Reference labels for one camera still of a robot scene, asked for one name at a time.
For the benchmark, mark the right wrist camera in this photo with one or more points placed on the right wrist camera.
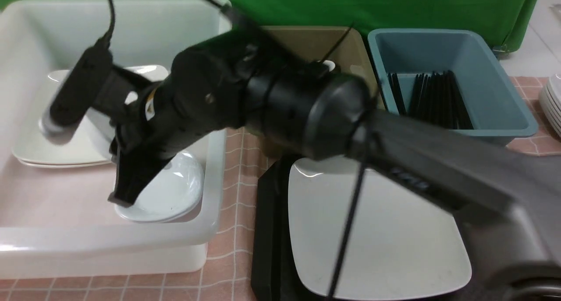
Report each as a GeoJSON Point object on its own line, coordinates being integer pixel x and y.
{"type": "Point", "coordinates": [95, 82]}

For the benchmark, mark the large white square plate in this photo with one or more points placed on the large white square plate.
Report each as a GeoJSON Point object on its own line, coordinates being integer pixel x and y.
{"type": "Point", "coordinates": [401, 247]}

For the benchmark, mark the olive green plastic bin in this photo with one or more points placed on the olive green plastic bin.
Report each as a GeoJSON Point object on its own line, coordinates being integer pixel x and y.
{"type": "Point", "coordinates": [315, 43]}

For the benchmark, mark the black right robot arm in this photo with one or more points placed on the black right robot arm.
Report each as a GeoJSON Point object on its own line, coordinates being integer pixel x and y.
{"type": "Point", "coordinates": [510, 206]}

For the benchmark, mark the large white plastic tub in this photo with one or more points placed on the large white plastic tub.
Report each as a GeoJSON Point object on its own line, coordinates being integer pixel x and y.
{"type": "Point", "coordinates": [51, 35]}

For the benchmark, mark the white plates stacked in tub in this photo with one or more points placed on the white plates stacked in tub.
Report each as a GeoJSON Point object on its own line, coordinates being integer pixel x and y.
{"type": "Point", "coordinates": [89, 145]}

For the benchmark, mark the pink checkered tablecloth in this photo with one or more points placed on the pink checkered tablecloth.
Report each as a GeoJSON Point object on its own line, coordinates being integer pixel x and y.
{"type": "Point", "coordinates": [232, 204]}

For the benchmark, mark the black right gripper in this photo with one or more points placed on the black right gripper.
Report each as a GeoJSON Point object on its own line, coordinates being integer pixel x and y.
{"type": "Point", "coordinates": [213, 85]}

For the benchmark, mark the white bowls stacked in tub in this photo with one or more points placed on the white bowls stacked in tub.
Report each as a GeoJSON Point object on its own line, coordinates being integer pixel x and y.
{"type": "Point", "coordinates": [173, 193]}

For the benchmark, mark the pile of white spoons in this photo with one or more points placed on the pile of white spoons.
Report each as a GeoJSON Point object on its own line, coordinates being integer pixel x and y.
{"type": "Point", "coordinates": [331, 65]}

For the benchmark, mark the green backdrop cloth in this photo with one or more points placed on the green backdrop cloth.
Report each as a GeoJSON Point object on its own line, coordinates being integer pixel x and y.
{"type": "Point", "coordinates": [501, 23]}

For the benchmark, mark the pile of black chopsticks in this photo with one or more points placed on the pile of black chopsticks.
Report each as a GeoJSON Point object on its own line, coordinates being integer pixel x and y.
{"type": "Point", "coordinates": [433, 98]}

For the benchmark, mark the stack of white plates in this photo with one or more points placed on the stack of white plates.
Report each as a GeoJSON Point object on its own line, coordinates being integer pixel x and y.
{"type": "Point", "coordinates": [550, 101]}

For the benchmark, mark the teal blue plastic bin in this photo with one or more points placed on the teal blue plastic bin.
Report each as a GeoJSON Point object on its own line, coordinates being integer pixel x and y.
{"type": "Point", "coordinates": [496, 109]}

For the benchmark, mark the black plastic serving tray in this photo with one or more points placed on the black plastic serving tray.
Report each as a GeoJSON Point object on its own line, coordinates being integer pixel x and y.
{"type": "Point", "coordinates": [274, 275]}

